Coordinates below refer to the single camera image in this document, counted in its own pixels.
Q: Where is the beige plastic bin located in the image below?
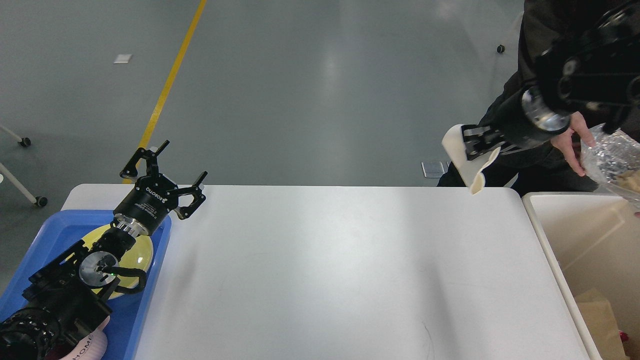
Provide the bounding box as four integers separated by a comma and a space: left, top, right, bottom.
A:
522, 193, 640, 360

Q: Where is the pink ribbed mug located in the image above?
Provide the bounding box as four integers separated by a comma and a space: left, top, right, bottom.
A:
59, 316, 111, 360

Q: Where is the person's bare hand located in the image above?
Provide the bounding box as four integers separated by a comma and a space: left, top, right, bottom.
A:
550, 111, 595, 177

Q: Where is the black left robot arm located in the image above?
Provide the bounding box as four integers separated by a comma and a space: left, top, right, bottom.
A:
1, 141, 208, 360

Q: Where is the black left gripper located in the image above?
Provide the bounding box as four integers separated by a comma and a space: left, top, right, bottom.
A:
113, 140, 208, 236

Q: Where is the yellow plastic plate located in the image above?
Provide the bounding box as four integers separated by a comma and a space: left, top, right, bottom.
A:
78, 235, 154, 294

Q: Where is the brown paper ball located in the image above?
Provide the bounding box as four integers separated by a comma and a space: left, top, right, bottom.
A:
615, 169, 640, 194

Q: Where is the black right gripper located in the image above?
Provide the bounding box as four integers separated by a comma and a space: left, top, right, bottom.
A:
461, 85, 570, 161

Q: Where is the large foil bag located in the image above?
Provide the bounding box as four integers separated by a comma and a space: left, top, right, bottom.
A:
580, 124, 640, 211

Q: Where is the white chair at left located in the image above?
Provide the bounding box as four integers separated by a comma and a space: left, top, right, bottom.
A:
0, 124, 49, 208

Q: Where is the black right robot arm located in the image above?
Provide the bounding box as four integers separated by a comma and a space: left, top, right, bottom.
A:
461, 0, 639, 161

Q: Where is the blue plastic tray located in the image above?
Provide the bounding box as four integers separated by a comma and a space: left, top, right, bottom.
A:
0, 209, 172, 360

